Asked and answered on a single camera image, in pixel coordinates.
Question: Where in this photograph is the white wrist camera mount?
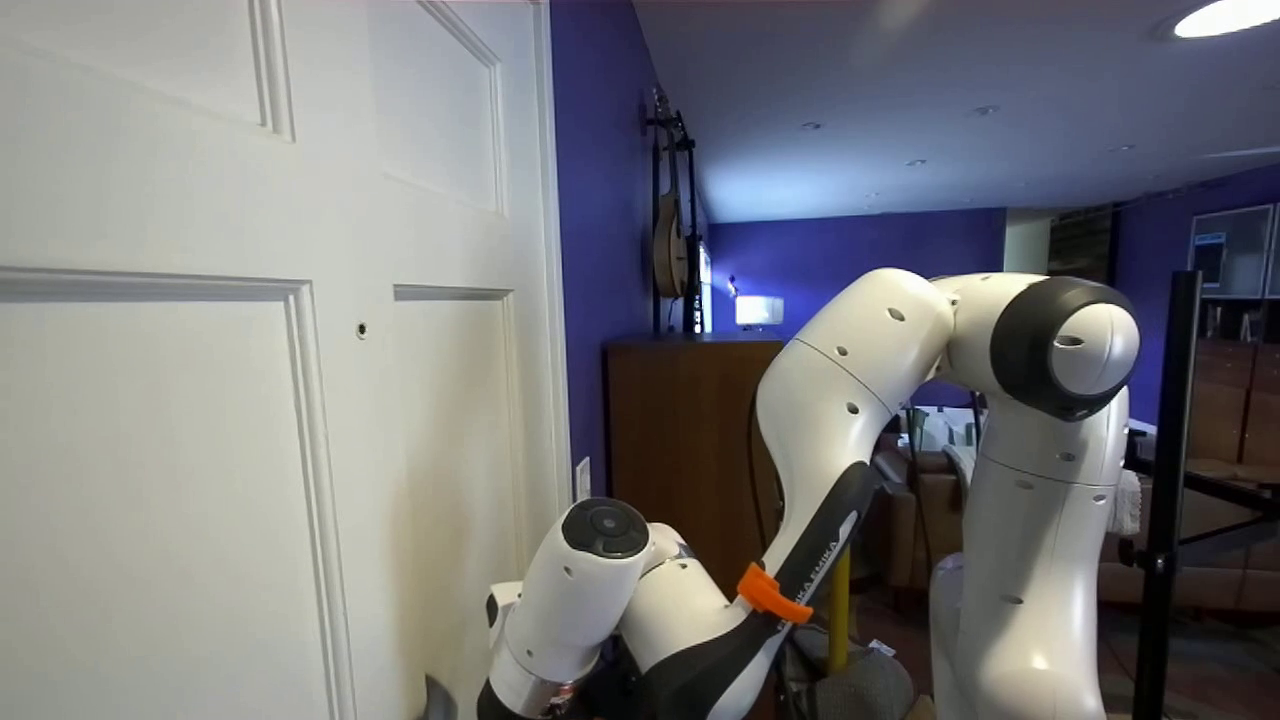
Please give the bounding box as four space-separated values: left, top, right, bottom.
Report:
478 575 528 632

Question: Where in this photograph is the black metal table frame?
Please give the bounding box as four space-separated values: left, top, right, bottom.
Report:
1177 456 1280 553

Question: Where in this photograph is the white panel door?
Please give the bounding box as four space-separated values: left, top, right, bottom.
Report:
0 0 582 720

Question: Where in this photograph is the grey rounded base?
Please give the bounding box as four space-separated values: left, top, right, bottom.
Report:
804 642 925 720

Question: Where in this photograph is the yellow pole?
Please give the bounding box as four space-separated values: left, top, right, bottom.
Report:
826 553 856 677

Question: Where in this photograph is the bright ceiling light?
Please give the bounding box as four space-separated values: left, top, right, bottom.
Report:
1170 0 1280 41

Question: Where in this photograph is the orange wrist-link cable clip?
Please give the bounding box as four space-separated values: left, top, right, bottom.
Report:
733 560 817 632

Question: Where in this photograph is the black wall-hung rack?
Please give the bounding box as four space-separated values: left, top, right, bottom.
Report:
637 84 711 341

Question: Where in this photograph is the glass framed wall cabinet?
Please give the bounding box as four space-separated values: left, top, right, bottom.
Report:
1187 199 1280 304

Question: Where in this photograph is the brown wooden shelf unit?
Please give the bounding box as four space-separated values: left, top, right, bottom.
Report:
1187 334 1280 616

